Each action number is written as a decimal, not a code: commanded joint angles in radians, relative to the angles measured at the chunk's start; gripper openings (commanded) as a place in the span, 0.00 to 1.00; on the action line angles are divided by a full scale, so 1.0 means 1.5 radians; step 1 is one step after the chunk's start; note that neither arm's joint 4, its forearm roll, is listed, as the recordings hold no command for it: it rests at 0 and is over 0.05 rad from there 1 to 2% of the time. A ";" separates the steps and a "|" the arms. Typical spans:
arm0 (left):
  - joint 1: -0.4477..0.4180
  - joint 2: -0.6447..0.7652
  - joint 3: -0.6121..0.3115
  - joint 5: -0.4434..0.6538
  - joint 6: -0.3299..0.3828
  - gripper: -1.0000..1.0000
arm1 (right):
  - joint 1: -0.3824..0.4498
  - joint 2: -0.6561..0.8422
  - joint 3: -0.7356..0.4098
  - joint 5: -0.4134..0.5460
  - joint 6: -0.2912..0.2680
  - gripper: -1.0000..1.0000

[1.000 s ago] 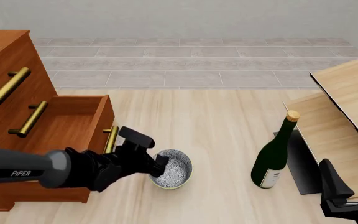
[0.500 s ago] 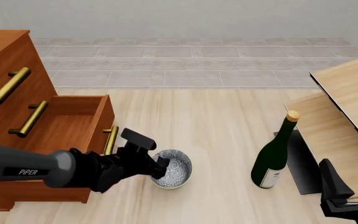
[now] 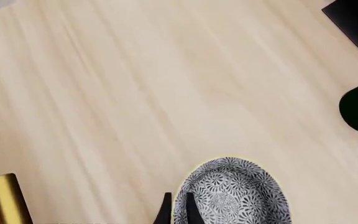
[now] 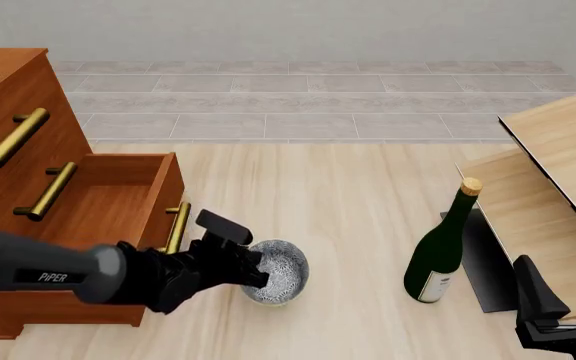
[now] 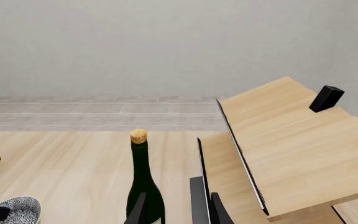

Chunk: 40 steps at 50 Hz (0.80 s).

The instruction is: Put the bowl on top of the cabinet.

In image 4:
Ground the left gripper camera plate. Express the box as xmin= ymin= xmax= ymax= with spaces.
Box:
xmin=195 ymin=208 xmax=255 ymax=246

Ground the open wooden drawer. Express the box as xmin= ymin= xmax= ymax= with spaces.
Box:
xmin=32 ymin=151 xmax=187 ymax=253

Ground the long brass handle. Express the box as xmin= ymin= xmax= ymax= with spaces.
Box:
xmin=0 ymin=107 xmax=51 ymax=169

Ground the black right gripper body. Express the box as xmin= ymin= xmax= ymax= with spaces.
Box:
xmin=514 ymin=309 xmax=576 ymax=357

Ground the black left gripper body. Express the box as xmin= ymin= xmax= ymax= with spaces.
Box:
xmin=187 ymin=237 xmax=254 ymax=293

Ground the medium brass handle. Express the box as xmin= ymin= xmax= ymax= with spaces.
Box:
xmin=12 ymin=161 xmax=79 ymax=222

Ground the dark green wine bottle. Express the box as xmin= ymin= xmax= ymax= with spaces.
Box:
xmin=403 ymin=177 xmax=484 ymax=305

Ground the short brass handle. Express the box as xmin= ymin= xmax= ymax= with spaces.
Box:
xmin=163 ymin=201 xmax=193 ymax=255

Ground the wooden drawer, long brass handle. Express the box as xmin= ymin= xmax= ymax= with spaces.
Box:
xmin=0 ymin=51 xmax=93 ymax=166

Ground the pale wooden rack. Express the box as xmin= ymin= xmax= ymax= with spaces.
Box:
xmin=439 ymin=84 xmax=576 ymax=320

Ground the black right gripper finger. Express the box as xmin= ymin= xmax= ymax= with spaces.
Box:
xmin=512 ymin=254 xmax=572 ymax=321

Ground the black patterned bowl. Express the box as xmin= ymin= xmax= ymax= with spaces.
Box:
xmin=240 ymin=239 xmax=311 ymax=307

